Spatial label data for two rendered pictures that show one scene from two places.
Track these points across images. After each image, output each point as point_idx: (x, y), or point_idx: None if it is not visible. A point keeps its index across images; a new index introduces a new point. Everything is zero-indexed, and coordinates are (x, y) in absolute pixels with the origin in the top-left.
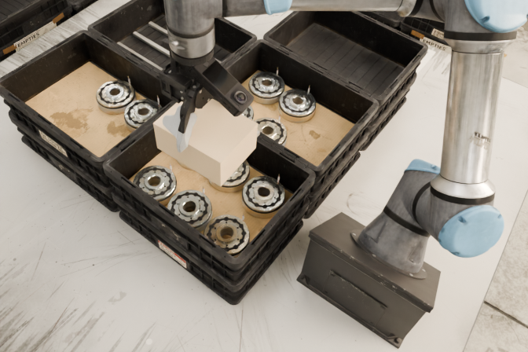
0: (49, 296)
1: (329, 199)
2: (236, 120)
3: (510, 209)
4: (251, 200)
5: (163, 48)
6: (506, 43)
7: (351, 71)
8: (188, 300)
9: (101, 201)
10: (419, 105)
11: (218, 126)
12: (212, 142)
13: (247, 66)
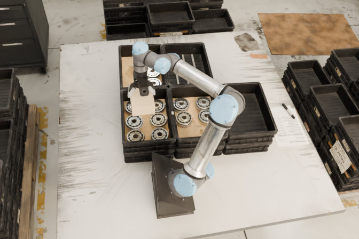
0: (84, 119)
1: None
2: (150, 100)
3: (256, 221)
4: (153, 133)
5: None
6: (217, 126)
7: (244, 121)
8: (115, 150)
9: None
10: (271, 158)
11: (143, 97)
12: (137, 101)
13: (203, 91)
